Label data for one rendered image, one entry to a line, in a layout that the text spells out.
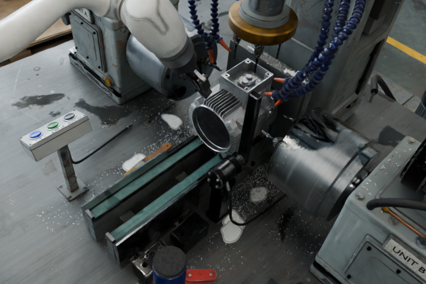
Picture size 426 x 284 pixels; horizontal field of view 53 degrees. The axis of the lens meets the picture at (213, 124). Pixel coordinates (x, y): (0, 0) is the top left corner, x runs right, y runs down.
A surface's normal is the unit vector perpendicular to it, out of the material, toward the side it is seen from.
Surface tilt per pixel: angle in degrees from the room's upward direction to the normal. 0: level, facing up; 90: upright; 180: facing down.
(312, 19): 90
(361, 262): 90
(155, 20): 84
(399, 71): 0
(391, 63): 0
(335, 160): 28
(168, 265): 0
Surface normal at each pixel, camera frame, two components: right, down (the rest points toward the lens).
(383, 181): 0.07, -0.69
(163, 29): 0.57, 0.59
